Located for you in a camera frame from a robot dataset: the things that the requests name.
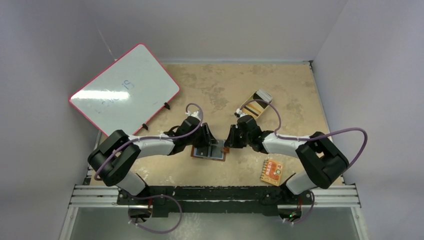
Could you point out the pink framed whiteboard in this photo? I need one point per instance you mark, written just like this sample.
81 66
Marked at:
126 94

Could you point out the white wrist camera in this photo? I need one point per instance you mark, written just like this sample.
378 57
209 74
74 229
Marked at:
196 114
239 113

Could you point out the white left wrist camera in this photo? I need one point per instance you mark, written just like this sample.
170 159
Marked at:
196 114

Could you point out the brown leather card holder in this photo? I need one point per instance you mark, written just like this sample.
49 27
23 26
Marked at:
220 144

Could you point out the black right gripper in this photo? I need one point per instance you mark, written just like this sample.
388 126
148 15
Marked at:
230 137

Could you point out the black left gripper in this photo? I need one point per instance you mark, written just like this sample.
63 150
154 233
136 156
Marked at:
207 138

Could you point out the beige oval tray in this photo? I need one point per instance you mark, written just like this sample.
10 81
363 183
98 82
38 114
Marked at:
250 99

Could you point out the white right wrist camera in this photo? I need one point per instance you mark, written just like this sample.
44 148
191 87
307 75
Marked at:
239 113

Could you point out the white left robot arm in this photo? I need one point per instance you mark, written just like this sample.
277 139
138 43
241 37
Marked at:
114 158

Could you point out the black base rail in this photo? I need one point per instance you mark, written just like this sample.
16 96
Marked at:
270 201

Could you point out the orange spiral notebook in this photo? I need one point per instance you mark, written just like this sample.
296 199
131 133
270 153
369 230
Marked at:
272 172

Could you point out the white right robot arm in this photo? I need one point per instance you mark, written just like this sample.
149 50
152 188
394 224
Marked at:
322 161

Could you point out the black credit card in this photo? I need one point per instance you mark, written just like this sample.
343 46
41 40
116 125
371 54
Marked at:
216 153
201 152

